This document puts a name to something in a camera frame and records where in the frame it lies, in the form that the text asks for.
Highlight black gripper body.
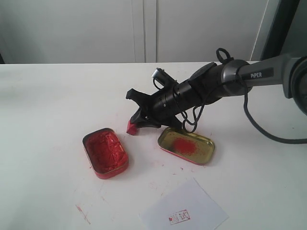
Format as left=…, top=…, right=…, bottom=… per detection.
left=126, top=82, right=202, bottom=129

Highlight red plastic stamp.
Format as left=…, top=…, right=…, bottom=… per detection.
left=126, top=120, right=139, bottom=136

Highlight red ink tin box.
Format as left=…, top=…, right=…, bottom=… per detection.
left=82, top=128, right=129, bottom=180

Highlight white paper sheet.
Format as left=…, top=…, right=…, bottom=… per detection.
left=140, top=178, right=229, bottom=230

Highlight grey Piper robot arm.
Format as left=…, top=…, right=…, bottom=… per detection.
left=126, top=54, right=307, bottom=135

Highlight gold tin lid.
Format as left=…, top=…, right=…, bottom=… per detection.
left=157, top=127, right=215, bottom=165

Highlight white cabinet doors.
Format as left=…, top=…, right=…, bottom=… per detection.
left=0, top=0, right=279, bottom=64

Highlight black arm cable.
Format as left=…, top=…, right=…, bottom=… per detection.
left=152, top=47, right=307, bottom=145

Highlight dark door frame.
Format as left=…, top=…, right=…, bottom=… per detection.
left=260, top=0, right=307, bottom=60

